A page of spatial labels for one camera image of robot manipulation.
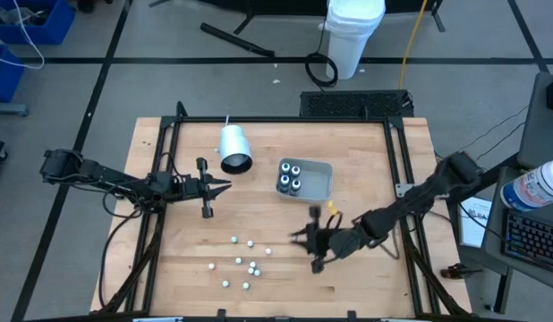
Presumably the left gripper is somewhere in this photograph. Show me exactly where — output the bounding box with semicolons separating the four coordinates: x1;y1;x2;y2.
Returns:
168;157;232;220

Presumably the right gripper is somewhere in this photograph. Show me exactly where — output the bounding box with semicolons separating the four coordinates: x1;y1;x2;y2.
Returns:
289;205;356;275

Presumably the grey plastic bin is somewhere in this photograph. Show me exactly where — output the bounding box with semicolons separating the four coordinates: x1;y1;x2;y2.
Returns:
275;157;335;203

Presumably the black mesh box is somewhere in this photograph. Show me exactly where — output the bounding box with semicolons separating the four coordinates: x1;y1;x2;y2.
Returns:
299;89;414;119

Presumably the black clamp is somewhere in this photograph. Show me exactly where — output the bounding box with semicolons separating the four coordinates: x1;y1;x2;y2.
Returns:
439;263;483;281

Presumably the long black bar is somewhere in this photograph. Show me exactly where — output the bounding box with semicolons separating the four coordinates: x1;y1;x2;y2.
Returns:
200;21;277;58

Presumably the white paper sign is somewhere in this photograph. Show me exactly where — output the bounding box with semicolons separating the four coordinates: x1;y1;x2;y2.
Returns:
458;196;492;249

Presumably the dark grey desk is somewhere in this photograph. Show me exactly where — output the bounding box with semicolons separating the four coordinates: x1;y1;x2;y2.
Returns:
480;165;553;294

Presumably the white trash bin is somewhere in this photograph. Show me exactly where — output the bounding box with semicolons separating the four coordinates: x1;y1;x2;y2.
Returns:
323;0;387;81

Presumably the black partition screen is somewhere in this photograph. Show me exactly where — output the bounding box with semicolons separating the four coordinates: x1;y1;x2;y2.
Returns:
200;0;438;15

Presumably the black keyboard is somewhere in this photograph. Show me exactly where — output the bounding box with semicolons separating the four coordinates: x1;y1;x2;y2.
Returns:
499;210;553;275

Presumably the blue storage bin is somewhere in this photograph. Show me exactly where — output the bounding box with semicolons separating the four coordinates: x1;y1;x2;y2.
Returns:
0;44;26;104
0;0;77;46

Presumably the white wipes canister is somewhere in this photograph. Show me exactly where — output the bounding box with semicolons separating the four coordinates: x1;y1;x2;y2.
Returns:
499;157;553;213

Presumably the light grey desk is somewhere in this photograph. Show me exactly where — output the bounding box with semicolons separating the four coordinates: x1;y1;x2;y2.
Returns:
516;71;553;170

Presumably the black aluminium table frame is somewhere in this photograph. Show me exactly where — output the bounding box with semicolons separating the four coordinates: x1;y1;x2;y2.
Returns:
92;100;472;321

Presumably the thick black cable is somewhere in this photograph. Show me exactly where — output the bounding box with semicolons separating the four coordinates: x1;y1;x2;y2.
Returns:
98;208;146;309

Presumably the black coiled cable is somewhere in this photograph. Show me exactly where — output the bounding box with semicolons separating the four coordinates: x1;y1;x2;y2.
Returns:
304;21;339;89

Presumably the yellow cable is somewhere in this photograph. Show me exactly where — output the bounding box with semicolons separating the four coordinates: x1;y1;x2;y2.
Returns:
397;0;429;89

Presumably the white cable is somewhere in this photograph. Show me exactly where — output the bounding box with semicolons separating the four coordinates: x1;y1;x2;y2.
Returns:
0;0;46;71

